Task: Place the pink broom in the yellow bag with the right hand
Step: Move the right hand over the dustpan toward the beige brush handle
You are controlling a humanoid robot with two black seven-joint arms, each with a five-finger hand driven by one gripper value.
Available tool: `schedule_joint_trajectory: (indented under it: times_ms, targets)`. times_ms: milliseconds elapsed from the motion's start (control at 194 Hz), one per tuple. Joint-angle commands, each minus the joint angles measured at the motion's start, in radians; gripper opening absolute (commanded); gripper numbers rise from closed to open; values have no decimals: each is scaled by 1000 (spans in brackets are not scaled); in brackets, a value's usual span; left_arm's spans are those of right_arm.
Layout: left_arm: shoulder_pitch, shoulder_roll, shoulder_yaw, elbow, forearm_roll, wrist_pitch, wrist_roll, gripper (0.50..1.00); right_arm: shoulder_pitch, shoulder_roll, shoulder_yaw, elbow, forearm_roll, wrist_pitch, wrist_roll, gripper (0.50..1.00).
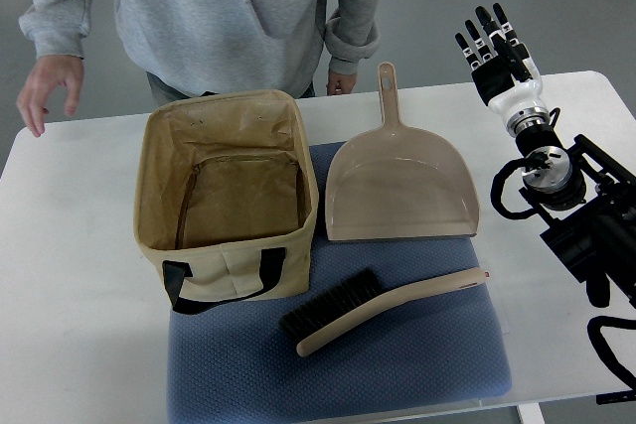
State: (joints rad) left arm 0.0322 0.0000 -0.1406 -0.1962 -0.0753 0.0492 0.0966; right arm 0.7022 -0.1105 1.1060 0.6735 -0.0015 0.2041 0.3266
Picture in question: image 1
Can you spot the person's bare hand left side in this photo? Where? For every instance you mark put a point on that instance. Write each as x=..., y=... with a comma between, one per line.
x=48, y=74

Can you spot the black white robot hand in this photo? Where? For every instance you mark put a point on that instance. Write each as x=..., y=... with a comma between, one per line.
x=502, y=69

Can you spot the person's bare hand centre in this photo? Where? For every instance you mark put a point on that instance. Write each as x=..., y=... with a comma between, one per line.
x=339, y=83

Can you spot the beige hand broom black bristles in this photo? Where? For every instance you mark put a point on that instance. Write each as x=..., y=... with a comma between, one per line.
x=358, y=299

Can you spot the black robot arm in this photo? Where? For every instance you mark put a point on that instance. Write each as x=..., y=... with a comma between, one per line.
x=585, y=197

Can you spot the yellow fabric bag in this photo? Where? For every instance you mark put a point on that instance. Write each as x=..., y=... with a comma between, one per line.
x=226, y=199

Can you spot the beige plastic dustpan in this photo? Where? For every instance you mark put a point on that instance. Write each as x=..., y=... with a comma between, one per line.
x=398, y=182

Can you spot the person in grey sweatshirt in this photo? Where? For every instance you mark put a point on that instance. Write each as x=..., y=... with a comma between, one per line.
x=198, y=46

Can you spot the blue textured mat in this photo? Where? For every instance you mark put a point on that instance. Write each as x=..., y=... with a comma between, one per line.
x=234, y=364

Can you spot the black table edge bracket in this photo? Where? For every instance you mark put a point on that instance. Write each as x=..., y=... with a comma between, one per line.
x=615, y=397

